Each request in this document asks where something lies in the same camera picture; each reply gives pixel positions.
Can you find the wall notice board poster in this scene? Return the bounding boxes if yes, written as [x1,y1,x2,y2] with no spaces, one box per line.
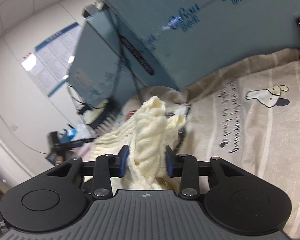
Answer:
[21,22,83,97]

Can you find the black cable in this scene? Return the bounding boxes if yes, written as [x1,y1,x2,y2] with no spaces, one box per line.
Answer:
[67,7,143,116]

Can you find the cream knitted sweater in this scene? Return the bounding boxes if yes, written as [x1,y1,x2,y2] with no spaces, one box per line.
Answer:
[89,96,187,191]

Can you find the blue tissue pack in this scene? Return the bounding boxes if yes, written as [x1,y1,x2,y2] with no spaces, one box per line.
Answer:
[59,125,91,142]

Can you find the striped ceramic bowl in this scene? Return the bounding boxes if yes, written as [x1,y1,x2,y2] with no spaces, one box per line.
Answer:
[87,99,120,131]

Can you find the beige printed bed sheet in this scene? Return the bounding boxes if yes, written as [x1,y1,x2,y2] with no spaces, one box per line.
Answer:
[124,48,300,238]

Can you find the large blue cardboard box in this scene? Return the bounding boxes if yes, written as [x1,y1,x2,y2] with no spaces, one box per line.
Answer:
[103,0,300,89]

